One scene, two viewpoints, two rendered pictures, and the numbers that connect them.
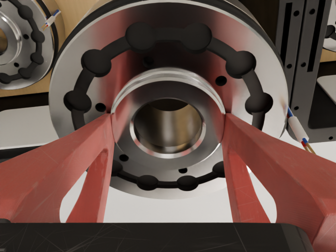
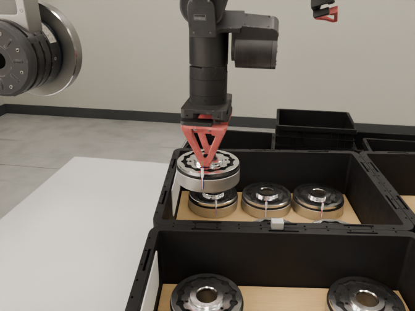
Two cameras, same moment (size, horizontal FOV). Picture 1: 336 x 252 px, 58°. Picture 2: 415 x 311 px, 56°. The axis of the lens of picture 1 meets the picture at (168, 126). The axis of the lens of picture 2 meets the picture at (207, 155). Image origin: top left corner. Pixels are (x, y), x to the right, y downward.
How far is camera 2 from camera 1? 0.60 m
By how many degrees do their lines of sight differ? 66
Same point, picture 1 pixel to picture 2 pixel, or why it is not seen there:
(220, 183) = (182, 165)
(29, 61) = (201, 197)
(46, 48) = (204, 202)
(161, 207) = (7, 274)
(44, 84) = (183, 207)
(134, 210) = (19, 257)
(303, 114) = (168, 228)
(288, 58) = (199, 223)
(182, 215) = not seen: outside the picture
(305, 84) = (184, 228)
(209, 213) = not seen: outside the picture
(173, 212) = not seen: outside the picture
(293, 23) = (213, 223)
